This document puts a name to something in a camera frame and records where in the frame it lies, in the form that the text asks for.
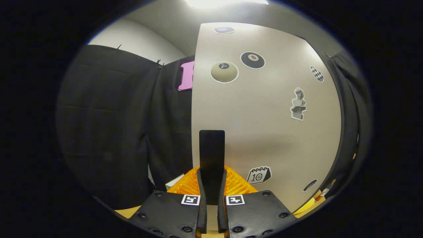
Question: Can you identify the small clear bottle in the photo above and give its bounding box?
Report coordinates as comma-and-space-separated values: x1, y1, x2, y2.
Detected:
315, 178, 337, 202

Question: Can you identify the black door handle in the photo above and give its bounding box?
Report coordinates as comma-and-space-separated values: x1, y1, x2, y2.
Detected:
199, 130, 226, 206

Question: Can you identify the large ceiling light panel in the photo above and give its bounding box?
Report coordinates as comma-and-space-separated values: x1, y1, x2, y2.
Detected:
185, 0, 270, 10

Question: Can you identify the white spine book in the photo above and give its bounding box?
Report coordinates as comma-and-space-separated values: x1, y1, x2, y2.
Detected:
165, 174, 185, 190

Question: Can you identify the grey shoe cabinet door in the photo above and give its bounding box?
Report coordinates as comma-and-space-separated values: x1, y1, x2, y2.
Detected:
191, 22, 342, 214

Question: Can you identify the black backdrop cloth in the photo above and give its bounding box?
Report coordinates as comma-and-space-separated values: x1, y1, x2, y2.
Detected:
56, 45, 372, 210

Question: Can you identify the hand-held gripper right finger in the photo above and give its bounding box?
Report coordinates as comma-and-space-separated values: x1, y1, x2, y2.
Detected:
217, 166, 298, 238

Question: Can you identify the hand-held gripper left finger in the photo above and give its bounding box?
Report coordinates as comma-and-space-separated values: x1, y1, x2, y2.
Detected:
129, 166, 207, 238

